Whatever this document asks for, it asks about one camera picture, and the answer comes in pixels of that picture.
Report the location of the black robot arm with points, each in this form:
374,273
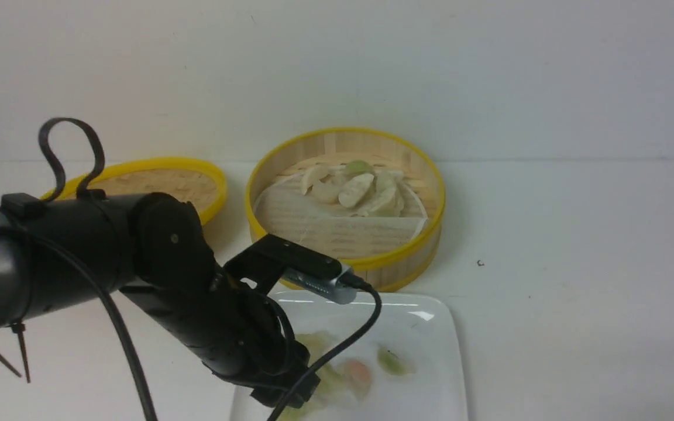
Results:
151,249

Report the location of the yellow rimmed bamboo steamer lid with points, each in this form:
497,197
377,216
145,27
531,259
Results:
162,192

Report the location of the white dumpling small left-centre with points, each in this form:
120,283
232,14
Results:
325,192

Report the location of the white dumpling centre large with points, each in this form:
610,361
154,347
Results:
355,190

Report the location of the pink dumpling on plate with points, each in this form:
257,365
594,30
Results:
357,377

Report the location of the green dumpling on plate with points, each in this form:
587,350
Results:
392,364
317,343
328,393

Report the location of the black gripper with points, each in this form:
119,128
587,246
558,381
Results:
280,362

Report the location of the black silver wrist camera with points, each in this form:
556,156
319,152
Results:
272,259

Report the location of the pale green dumpling steamer right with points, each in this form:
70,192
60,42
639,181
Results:
387,179

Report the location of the white dumpling far left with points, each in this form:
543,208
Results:
312,175

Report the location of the green dumpling on plate centre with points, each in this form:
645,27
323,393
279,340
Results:
328,393

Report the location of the green dumpling on plate right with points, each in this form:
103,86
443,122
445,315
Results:
392,364

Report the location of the green dumpling steamer back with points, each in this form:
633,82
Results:
357,167

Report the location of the green dumpling on plate left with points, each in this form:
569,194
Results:
317,343

